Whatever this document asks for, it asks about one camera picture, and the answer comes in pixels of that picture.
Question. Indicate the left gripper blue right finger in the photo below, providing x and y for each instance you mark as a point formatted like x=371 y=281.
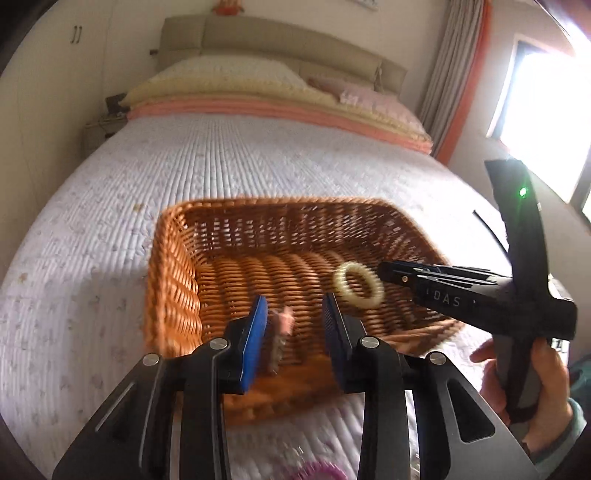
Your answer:
x=459 y=435

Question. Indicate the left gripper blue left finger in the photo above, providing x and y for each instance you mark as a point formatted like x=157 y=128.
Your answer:
x=129 y=435

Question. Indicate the pink hair clip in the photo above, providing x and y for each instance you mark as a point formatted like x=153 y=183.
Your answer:
x=279 y=328

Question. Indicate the teal sleeve forearm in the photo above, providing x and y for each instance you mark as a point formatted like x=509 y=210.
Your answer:
x=548 y=459

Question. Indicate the person's right hand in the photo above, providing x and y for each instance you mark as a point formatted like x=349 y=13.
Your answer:
x=554 y=412

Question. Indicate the white quilted bedspread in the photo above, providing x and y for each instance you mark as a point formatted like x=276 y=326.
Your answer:
x=73 y=301

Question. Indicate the brown wicker basket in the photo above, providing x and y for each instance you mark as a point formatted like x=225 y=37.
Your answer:
x=211 y=258

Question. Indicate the bright window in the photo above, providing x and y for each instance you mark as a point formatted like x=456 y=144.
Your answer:
x=542 y=118

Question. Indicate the beige orange curtain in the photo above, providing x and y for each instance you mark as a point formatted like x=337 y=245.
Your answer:
x=462 y=50

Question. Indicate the pink pillow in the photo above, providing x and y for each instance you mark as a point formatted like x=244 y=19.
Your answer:
x=356 y=95

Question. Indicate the bedside nightstand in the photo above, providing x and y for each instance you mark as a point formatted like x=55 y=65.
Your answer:
x=107 y=125

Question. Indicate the folded pink yellow blanket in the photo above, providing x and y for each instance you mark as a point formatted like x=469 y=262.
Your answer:
x=279 y=100

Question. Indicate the cream floral pillow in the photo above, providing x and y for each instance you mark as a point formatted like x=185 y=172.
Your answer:
x=215 y=69

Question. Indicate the white built-in wardrobe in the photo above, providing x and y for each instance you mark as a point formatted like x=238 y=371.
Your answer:
x=51 y=88

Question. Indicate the beige padded headboard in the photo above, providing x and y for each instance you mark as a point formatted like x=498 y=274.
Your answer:
x=307 y=52

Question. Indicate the orange plush toy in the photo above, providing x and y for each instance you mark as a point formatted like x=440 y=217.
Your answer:
x=228 y=8

